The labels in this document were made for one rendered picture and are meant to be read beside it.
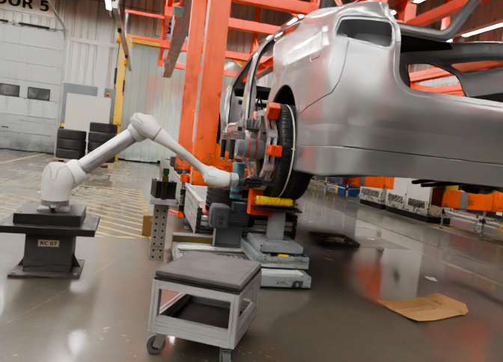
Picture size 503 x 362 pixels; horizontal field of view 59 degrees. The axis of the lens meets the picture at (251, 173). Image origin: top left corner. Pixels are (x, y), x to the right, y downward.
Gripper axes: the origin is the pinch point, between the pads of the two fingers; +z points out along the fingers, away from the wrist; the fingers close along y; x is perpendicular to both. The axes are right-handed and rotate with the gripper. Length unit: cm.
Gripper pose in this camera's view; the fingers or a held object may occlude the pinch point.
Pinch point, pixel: (267, 183)
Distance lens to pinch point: 290.2
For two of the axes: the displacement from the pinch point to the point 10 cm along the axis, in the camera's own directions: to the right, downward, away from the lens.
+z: 9.7, 1.0, 2.3
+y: 2.4, -6.5, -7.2
